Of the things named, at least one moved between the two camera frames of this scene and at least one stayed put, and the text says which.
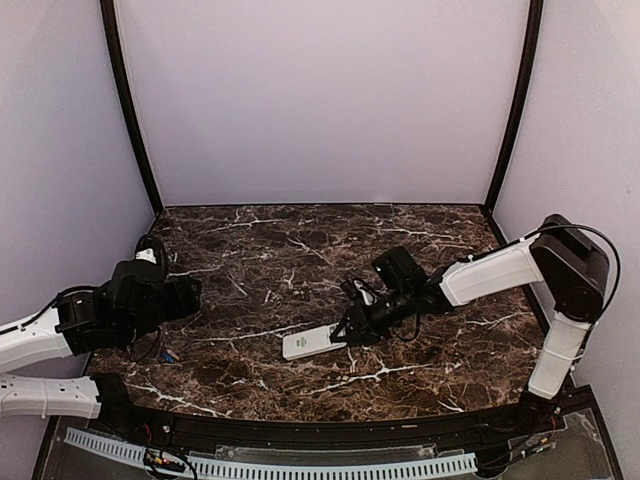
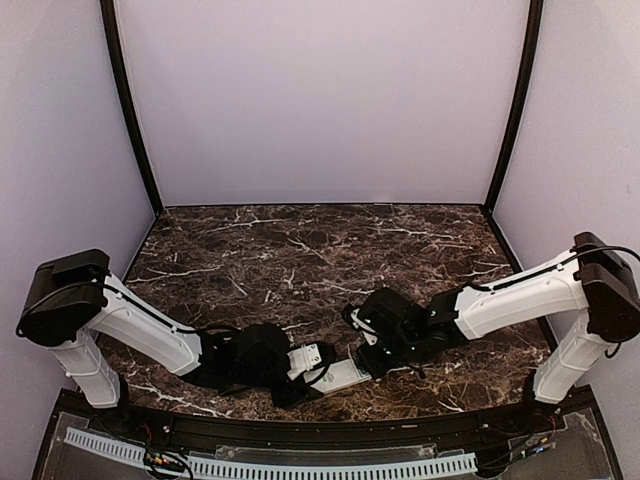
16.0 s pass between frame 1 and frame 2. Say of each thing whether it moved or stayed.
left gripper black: moved
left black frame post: stayed
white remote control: moved
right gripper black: moved
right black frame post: stayed
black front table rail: stayed
